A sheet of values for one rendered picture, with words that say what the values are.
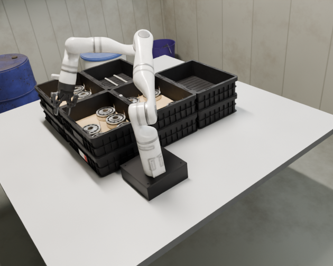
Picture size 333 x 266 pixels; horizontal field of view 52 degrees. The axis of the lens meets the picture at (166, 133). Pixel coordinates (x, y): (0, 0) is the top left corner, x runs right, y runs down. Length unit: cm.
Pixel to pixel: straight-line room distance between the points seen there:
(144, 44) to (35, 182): 83
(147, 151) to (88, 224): 38
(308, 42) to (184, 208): 216
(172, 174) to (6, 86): 206
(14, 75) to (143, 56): 187
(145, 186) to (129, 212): 13
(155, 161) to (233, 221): 104
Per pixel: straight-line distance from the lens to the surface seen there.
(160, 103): 192
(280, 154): 172
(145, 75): 142
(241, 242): 222
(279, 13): 333
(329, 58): 316
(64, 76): 161
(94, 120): 185
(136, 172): 152
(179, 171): 150
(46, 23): 386
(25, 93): 329
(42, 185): 172
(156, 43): 437
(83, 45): 159
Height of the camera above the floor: 171
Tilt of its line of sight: 32 degrees down
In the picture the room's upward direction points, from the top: 6 degrees counter-clockwise
